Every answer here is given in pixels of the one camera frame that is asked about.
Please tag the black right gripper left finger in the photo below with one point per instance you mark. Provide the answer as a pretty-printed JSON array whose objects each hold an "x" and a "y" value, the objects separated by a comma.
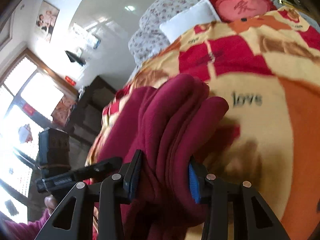
[{"x": 73, "y": 217}]

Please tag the white pillow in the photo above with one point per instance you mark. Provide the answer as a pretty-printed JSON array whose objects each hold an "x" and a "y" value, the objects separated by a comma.
[{"x": 200, "y": 13}]

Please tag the red heart cushion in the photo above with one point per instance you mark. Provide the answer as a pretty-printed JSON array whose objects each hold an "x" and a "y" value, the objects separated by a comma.
[{"x": 232, "y": 10}]

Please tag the red orange patterned blanket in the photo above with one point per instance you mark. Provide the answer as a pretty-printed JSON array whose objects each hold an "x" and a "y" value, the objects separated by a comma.
[{"x": 267, "y": 69}]

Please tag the magenta left sleeve forearm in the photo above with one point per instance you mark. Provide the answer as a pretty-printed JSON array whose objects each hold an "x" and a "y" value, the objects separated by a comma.
[{"x": 27, "y": 231}]

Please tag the person's left hand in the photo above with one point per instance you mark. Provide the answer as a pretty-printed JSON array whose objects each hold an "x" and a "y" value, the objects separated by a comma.
[{"x": 50, "y": 203}]

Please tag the dark wooden cabinet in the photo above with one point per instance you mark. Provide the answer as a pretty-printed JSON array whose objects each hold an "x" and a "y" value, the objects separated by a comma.
[{"x": 83, "y": 124}]

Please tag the window with wooden frame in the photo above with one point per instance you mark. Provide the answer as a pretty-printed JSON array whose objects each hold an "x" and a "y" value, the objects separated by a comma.
[{"x": 30, "y": 91}]

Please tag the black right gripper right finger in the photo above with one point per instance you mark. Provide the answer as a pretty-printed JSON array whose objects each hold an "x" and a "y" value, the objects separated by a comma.
[{"x": 252, "y": 216}]

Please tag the dark red sweater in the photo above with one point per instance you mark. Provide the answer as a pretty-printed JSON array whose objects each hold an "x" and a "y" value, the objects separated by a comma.
[{"x": 170, "y": 125}]

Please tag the floral quilt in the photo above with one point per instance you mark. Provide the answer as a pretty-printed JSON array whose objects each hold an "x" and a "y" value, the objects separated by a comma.
[{"x": 148, "y": 40}]

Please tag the framed wall photo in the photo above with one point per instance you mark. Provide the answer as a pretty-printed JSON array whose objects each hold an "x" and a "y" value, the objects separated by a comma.
[{"x": 45, "y": 21}]

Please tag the black wall television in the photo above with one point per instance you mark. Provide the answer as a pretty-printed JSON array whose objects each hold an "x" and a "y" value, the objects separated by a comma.
[{"x": 74, "y": 58}]

